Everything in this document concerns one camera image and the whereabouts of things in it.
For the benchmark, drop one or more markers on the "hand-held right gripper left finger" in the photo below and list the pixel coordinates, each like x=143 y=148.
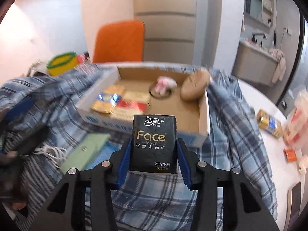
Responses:
x=124 y=163

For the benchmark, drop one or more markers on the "pink plush slippers charm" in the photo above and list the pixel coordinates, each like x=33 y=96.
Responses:
x=164 y=84

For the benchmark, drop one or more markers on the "blue plaid shirt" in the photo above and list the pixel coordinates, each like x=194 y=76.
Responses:
x=231 y=115

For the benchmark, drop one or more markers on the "clear plastic bag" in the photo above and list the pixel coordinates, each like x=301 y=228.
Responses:
x=299 y=120

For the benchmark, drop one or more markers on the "small orange box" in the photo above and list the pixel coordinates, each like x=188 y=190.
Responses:
x=290 y=154

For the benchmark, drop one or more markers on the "pink towel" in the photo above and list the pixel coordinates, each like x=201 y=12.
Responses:
x=279 y=63

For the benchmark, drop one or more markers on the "black faucet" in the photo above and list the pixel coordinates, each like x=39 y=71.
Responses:
x=256 y=37

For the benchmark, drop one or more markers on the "beige refrigerator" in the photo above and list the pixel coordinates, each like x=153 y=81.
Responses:
x=166 y=24

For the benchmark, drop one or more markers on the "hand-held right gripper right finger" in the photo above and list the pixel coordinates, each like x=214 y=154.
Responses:
x=184 y=163

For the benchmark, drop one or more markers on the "yellow green basket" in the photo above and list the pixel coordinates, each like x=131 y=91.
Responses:
x=61 y=63

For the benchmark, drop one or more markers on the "white wall outlet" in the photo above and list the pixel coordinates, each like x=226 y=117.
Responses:
x=287 y=30

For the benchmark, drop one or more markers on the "round beige hand warmer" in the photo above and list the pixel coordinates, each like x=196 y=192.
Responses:
x=195 y=86

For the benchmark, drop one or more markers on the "green phone case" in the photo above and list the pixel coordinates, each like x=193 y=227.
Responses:
x=85 y=152

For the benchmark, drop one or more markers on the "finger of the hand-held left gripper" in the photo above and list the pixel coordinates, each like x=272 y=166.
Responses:
x=20 y=108

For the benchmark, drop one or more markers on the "bathroom mirror cabinet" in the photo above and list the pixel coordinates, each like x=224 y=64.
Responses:
x=256 y=2

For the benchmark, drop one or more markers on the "orange chair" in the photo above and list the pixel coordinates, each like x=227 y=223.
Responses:
x=120 y=43

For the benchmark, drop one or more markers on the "beige vanity cabinet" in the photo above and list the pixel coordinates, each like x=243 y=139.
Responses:
x=252 y=65

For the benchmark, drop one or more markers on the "gold cigarette pack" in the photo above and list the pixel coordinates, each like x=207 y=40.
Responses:
x=105 y=103
x=269 y=124

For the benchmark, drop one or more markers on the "red cigarette pack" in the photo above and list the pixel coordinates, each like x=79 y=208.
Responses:
x=131 y=108

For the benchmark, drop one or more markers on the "cardboard box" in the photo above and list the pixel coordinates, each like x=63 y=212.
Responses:
x=182 y=118

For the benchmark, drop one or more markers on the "cream cigarette pack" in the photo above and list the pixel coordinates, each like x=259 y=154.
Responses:
x=137 y=96

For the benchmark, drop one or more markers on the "dark striped cloth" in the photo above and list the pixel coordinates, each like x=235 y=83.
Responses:
x=36 y=175

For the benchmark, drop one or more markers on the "black tissue pack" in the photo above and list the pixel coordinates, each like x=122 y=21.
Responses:
x=154 y=144

